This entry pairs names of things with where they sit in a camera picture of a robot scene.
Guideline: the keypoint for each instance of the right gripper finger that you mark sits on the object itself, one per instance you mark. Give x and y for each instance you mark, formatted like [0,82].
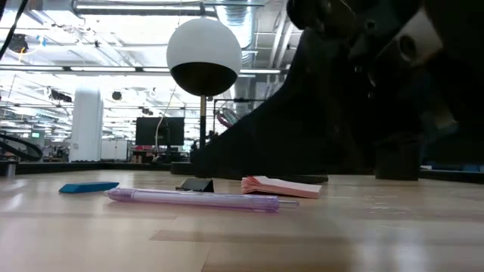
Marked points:
[287,132]

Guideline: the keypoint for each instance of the pink sticky note pad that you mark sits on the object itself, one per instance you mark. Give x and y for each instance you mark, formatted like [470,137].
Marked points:
[287,187]

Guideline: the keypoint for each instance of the black binder clip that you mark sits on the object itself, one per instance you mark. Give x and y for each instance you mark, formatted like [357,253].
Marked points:
[198,185]

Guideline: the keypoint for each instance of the purple pen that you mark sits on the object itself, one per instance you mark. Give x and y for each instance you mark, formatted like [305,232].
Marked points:
[196,199]

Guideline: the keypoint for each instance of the blue eraser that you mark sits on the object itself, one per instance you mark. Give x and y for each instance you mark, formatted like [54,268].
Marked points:
[89,187]

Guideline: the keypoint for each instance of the green potted plant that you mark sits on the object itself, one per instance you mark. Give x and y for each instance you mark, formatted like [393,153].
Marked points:
[397,160]

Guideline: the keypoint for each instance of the white globe table lamp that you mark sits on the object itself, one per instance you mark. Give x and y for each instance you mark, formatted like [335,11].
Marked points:
[204,41]

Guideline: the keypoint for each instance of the black background monitor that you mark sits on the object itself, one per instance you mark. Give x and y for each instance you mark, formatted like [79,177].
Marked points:
[147,131]

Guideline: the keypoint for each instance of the white building column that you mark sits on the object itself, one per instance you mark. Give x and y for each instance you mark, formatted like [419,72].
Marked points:
[86,124]

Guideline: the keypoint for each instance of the small grey metal cylinder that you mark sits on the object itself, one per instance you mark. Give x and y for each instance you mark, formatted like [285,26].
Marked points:
[10,170]

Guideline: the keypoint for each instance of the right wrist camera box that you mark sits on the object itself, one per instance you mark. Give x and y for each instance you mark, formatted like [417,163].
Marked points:
[419,34]

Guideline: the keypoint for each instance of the silver ventilation duct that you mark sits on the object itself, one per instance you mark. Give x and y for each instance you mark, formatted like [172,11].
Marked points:
[234,19]

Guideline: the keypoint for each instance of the black aluminium table frame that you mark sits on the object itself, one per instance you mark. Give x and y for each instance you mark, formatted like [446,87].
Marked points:
[94,167]

